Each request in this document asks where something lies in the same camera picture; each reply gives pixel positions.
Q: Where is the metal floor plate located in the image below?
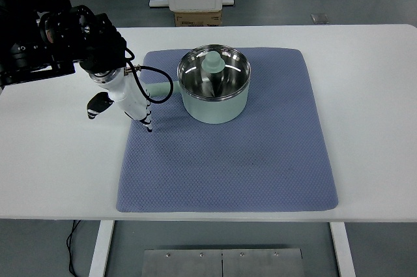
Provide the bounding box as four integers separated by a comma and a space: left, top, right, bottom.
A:
141, 248, 305, 276

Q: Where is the glass lid green knob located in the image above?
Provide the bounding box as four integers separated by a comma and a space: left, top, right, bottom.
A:
177, 44, 252, 102

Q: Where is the cardboard box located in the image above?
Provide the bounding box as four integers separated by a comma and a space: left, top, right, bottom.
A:
174, 10, 222, 27

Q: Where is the black floor cable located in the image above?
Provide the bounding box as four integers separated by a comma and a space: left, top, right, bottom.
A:
66, 220, 82, 277

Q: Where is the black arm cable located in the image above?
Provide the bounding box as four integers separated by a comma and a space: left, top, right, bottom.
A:
123, 47, 175, 104

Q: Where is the green pot with handle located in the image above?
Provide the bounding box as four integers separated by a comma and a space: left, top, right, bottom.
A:
143, 44, 252, 125

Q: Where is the grey floor outlet plate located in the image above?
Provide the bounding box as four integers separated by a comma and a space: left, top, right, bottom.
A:
311, 13, 330, 25

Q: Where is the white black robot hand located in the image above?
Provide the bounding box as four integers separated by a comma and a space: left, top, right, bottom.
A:
87, 68, 152, 132

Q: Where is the white table frame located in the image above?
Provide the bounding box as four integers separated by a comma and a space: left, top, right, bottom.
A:
89, 220, 356, 276

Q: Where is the blue quilted mat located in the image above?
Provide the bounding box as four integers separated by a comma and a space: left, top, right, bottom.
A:
117, 48, 338, 212

